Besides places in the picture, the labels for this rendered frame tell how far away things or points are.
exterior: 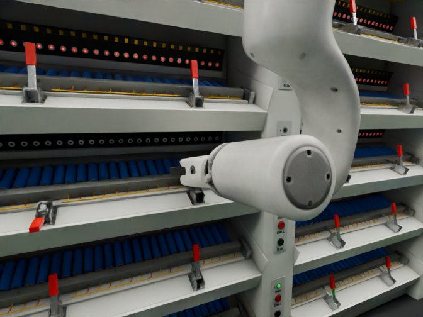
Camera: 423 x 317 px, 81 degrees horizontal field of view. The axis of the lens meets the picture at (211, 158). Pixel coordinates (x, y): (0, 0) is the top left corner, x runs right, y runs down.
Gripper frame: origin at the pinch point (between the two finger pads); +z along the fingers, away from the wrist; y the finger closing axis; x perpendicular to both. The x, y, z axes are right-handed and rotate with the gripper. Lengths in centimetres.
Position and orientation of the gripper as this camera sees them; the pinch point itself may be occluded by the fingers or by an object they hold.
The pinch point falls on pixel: (194, 166)
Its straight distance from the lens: 52.2
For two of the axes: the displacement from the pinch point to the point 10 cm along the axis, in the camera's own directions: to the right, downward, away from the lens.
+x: -0.5, -10.0, -0.2
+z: -4.0, 0.0, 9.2
